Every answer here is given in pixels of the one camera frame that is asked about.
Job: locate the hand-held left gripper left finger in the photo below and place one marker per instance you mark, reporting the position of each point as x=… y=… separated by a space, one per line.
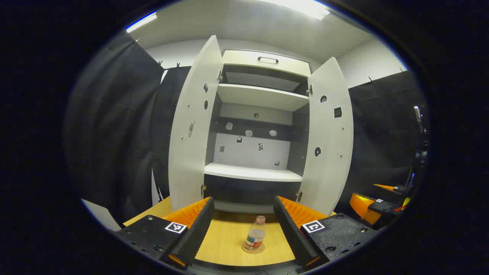
x=198 y=233

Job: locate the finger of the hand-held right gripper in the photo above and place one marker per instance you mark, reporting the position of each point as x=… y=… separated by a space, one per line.
x=382 y=208
x=401 y=189

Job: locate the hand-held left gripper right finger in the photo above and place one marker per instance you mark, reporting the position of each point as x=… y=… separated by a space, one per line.
x=292 y=233

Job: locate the clear plastic bottle red label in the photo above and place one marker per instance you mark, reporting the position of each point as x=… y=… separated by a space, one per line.
x=256 y=235

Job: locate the cat sticker white cabinet door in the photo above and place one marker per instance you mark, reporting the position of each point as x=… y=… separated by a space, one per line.
x=330 y=172

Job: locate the metal door hinge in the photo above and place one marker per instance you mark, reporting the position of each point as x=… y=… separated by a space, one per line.
x=202 y=188
x=310 y=90
x=220 y=75
x=299 y=196

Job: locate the round cork coaster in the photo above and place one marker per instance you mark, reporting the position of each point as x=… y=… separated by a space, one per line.
x=246 y=249

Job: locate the black backdrop cloth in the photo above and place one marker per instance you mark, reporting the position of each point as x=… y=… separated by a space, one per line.
x=114 y=133
x=382 y=133

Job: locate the white cabinet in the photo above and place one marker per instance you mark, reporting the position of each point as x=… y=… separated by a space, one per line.
x=252 y=152

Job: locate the white cabinet drawer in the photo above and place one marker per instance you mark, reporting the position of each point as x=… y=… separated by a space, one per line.
x=244 y=61

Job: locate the ceiling light panel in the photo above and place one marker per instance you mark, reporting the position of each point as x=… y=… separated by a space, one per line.
x=301 y=7
x=142 y=22

